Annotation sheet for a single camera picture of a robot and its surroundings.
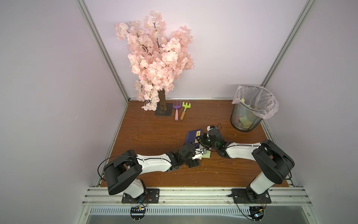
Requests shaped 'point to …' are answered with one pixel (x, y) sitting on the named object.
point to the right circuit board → (256, 213)
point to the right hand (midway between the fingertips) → (196, 133)
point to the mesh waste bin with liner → (252, 104)
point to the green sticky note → (207, 155)
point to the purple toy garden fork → (176, 107)
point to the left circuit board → (137, 213)
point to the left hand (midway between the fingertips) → (196, 150)
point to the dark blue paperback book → (191, 137)
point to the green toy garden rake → (185, 106)
